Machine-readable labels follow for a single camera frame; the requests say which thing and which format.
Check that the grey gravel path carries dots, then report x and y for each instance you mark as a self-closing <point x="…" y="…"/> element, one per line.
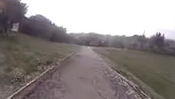
<point x="81" y="85"/>

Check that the row of trees and buildings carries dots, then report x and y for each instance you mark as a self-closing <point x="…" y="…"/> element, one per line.
<point x="143" y="43"/>

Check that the grass verge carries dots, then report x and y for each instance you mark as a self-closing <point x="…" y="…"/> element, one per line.
<point x="20" y="53"/>

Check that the grass field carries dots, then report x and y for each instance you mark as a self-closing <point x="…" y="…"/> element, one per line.
<point x="160" y="68"/>

